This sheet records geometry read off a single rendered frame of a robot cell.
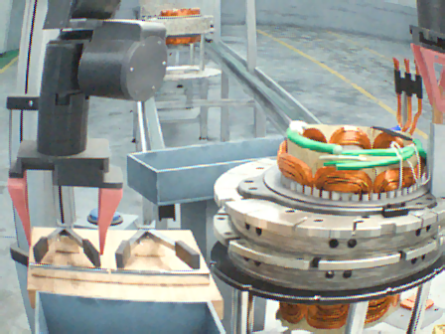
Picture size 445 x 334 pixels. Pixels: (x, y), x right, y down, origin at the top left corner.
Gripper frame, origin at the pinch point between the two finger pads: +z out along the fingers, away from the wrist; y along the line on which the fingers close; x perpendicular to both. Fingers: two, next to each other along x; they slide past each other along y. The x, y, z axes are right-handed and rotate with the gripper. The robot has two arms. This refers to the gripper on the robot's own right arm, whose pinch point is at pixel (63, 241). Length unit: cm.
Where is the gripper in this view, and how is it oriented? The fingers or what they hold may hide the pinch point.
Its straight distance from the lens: 77.0
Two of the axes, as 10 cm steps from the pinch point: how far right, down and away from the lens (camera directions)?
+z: -0.6, 9.6, 2.6
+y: 9.9, 0.2, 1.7
